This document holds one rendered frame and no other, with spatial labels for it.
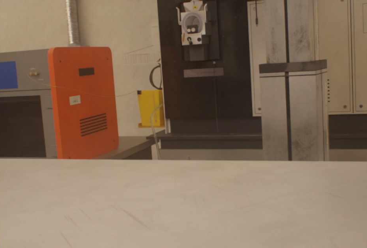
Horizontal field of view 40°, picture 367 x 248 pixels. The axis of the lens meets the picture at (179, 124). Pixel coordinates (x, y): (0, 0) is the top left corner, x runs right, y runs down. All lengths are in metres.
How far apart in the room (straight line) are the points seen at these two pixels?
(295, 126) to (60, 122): 0.85
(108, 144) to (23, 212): 1.48
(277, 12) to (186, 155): 1.03
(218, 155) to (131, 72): 1.58
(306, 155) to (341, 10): 0.91
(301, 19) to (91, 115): 0.98
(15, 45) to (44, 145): 2.29
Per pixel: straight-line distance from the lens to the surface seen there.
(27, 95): 1.87
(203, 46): 2.11
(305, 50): 1.29
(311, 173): 0.72
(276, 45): 1.31
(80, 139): 1.91
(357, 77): 2.08
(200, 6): 2.12
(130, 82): 3.58
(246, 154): 2.10
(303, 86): 1.28
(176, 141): 2.20
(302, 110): 1.28
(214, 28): 2.18
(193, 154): 2.17
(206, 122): 2.23
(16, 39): 4.08
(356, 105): 2.09
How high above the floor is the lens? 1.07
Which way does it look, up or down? 7 degrees down
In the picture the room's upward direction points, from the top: 4 degrees counter-clockwise
